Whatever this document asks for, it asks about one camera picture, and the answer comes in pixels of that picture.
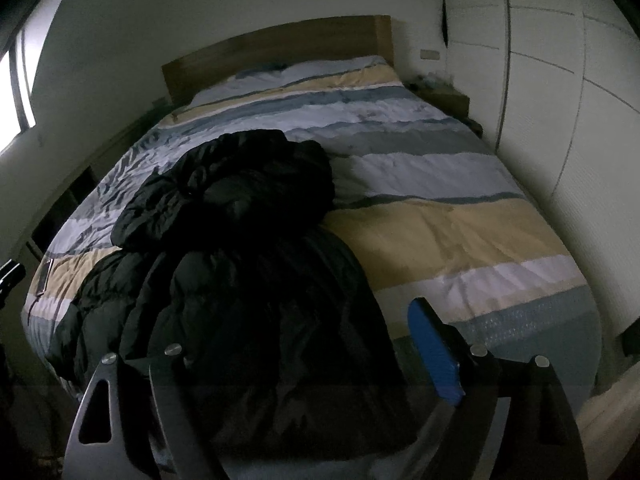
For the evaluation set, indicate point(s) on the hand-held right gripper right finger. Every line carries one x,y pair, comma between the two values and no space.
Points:
432,345

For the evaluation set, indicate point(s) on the wooden headboard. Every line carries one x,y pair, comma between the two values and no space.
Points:
280,45

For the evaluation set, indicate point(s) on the light blue pillow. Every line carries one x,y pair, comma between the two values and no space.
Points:
325,67

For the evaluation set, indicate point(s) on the window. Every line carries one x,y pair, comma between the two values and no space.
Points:
10,100

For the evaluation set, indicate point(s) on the black down jacket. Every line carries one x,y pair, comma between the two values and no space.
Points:
240,310

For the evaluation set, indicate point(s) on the white wardrobe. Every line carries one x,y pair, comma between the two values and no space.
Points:
565,110

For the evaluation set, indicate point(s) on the wall switch plate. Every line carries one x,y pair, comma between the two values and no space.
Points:
429,54

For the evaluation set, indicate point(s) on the bed with striped duvet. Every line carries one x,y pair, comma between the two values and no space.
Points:
450,240

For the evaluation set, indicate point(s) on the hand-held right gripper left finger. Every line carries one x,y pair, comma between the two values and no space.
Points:
167,390

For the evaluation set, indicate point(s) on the wooden nightstand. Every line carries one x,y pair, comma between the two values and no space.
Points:
450,100

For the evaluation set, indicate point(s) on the smartphone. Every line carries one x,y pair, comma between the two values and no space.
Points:
45,276

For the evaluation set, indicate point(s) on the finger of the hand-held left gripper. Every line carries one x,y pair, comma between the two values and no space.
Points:
12,273

